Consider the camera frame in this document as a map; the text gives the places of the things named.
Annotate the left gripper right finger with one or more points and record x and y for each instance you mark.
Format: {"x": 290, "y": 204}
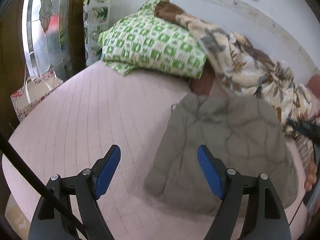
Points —
{"x": 265, "y": 216}

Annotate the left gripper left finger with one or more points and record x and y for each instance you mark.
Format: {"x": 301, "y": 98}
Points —
{"x": 88, "y": 186}

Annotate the olive quilted hooded jacket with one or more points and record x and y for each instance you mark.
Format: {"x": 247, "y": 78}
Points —
{"x": 243, "y": 132}

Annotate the person's right hand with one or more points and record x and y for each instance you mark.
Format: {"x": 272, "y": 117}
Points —
{"x": 311, "y": 174}

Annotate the striped floral cushion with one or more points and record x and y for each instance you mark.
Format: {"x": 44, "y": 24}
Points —
{"x": 306, "y": 151}

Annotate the pink quilted mattress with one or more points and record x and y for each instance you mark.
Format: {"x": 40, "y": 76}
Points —
{"x": 78, "y": 122}

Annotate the floral paper gift bag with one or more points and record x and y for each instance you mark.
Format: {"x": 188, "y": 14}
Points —
{"x": 33, "y": 91}

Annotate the pink red padded headboard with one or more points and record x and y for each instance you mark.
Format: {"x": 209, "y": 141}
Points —
{"x": 314, "y": 85}

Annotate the leaf print fleece blanket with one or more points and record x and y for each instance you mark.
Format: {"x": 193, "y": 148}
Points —
{"x": 244, "y": 70}

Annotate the green white patterned pillow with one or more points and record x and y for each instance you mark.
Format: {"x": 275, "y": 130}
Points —
{"x": 142, "y": 40}

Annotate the stained glass door panel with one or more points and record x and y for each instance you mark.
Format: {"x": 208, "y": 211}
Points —
{"x": 45, "y": 37}

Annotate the floral fabric by wall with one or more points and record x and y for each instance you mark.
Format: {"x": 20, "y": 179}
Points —
{"x": 96, "y": 21}

